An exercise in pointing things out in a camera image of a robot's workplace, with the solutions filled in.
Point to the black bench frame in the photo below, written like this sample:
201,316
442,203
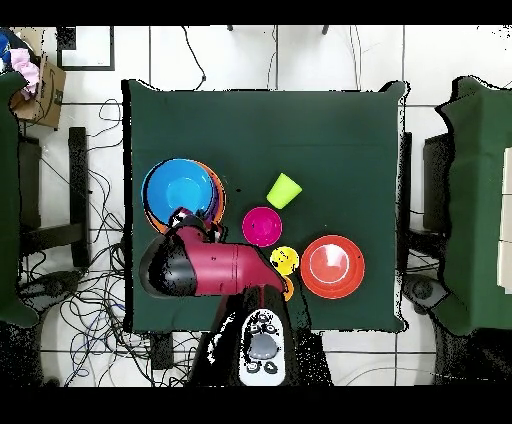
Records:
78,180

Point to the small pink bowl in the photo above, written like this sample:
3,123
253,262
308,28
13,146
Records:
262,226

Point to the black framed white board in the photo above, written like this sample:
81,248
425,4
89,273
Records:
112,48

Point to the green cloth covered table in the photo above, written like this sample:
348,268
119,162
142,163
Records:
476,200
8,200

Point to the green cup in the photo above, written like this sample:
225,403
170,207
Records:
284,191

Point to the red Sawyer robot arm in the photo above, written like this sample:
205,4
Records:
224,268

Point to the red bowl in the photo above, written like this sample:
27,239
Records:
332,266

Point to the orange cup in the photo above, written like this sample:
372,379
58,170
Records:
289,291

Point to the purple bowl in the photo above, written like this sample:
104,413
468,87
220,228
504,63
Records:
217,200

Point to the yellow cup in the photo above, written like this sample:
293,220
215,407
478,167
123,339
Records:
286,260

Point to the large orange bowl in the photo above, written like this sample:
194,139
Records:
222,196

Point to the cardboard box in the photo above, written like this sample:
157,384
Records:
50,100

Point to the blue bowl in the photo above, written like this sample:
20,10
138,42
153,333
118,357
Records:
180,188

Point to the pink cloth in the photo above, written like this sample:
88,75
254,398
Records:
24,68

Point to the dark green tablecloth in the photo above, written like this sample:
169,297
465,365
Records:
320,140

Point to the small black box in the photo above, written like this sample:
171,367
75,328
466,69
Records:
161,352

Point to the white box stack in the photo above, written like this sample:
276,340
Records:
506,240

